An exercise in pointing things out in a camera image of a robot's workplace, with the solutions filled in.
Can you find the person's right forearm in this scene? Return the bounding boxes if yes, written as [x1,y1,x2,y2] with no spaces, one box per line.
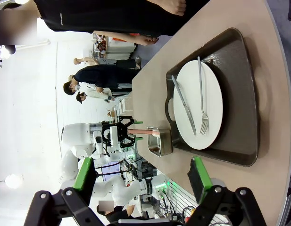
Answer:
[92,30,139,45]

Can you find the person in white shirt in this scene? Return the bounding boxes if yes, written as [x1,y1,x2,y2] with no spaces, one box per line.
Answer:
[75,84,113,105]

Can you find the seated person dark hair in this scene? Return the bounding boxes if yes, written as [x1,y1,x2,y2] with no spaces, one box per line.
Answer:
[96,199,137,223]

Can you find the silver fork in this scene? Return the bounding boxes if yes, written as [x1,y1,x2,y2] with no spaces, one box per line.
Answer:
[197,56,210,136]

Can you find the person's left forearm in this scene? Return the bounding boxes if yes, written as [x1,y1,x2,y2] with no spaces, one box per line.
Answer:
[145,0,171,10]

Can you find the person with face mask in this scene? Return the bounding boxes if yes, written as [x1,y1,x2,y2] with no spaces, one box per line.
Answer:
[63,64,141,97]

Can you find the silver table knife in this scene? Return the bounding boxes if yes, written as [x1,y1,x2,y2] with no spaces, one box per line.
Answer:
[171,75,198,137]

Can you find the round ceiling light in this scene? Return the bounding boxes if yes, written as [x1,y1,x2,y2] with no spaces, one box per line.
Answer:
[4,173,24,190]

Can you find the white round dinner plate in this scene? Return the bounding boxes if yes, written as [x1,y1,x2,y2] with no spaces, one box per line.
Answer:
[172,59,224,151]

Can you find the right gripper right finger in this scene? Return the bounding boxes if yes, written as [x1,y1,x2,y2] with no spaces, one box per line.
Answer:
[184,156,266,226]

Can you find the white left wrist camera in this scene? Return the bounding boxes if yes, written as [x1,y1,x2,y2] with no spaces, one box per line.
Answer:
[109,125,118,149]

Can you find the person's left hand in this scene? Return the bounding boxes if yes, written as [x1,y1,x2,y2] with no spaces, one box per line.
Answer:
[164,0,188,16]

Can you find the rectangular metal tin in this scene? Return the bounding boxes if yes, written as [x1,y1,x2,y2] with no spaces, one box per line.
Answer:
[146,126,174,158]

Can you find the dark brown tray with handles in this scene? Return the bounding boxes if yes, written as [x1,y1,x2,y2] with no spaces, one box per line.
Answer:
[164,27,259,168]

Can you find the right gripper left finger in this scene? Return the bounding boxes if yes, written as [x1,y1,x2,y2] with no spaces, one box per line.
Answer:
[23,156,106,226]

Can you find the cable bundle at robot base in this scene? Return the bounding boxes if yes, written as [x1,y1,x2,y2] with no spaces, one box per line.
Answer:
[156,188,198,223]

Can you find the person's right hand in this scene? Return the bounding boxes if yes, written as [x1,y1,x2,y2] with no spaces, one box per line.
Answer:
[135,34,160,47]

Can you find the computer monitor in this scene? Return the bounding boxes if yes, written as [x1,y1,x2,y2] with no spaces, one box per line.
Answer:
[95,161,127,176]

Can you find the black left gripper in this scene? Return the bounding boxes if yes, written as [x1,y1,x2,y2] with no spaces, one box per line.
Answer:
[101,115,144,149]

